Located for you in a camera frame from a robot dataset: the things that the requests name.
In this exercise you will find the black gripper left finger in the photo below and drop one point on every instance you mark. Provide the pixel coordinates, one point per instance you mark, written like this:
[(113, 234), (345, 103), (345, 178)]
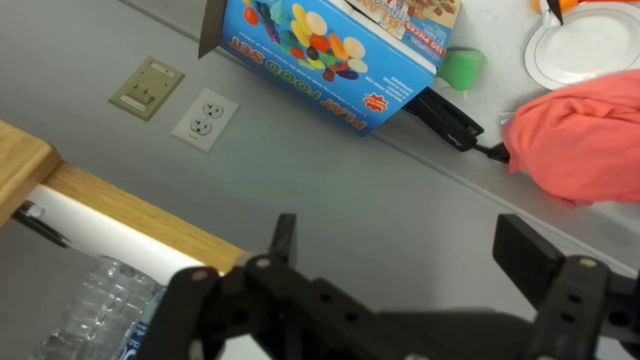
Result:
[(199, 302)]

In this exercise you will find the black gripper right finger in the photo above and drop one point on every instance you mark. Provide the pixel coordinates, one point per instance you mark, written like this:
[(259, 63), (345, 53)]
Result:
[(577, 298)]

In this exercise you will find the wooden upper cabinet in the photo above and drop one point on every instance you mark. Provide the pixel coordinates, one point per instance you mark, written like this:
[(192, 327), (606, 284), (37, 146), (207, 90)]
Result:
[(97, 217)]

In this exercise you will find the green toy ball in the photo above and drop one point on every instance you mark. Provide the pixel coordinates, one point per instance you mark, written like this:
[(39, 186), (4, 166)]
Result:
[(461, 68)]

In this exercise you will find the clear water bottle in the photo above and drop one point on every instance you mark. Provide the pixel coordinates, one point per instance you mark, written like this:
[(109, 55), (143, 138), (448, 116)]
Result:
[(106, 319)]

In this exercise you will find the coral pink cloth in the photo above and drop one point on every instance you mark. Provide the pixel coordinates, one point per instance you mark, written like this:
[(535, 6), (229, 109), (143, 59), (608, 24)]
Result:
[(581, 142)]

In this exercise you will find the white small plate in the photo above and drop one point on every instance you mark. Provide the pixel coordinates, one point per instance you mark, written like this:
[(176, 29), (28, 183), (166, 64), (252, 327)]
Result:
[(595, 38)]

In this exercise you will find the blue play food set box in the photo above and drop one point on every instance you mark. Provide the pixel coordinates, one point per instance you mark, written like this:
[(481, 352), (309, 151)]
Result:
[(361, 60)]

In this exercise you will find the white wall outlet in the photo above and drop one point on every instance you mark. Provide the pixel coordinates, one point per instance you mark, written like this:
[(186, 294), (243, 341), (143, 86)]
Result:
[(205, 121)]

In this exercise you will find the beige wall switch plate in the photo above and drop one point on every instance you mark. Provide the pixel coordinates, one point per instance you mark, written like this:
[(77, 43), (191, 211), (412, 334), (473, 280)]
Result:
[(147, 89)]

